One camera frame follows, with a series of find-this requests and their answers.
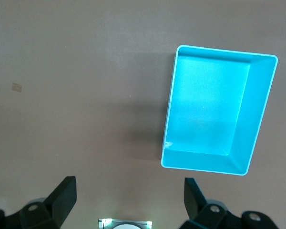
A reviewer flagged turquoise plastic bin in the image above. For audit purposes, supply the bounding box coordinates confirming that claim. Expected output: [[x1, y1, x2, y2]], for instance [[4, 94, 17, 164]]
[[161, 44, 279, 177]]

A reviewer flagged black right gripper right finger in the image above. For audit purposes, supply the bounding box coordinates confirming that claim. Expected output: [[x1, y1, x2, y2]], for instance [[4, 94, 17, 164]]
[[181, 177, 280, 229]]

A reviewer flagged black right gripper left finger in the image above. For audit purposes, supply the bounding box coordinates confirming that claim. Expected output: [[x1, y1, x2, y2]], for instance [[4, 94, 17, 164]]
[[0, 176, 77, 229]]

